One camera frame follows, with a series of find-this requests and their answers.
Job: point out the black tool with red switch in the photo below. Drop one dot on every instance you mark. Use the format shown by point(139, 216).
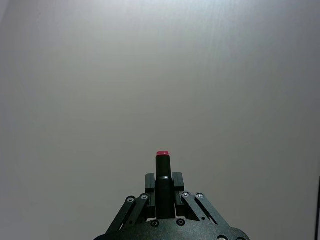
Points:
point(163, 185)

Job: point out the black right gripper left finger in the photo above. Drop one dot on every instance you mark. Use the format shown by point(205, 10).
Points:
point(147, 186)

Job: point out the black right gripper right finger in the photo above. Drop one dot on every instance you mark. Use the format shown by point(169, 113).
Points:
point(179, 185)

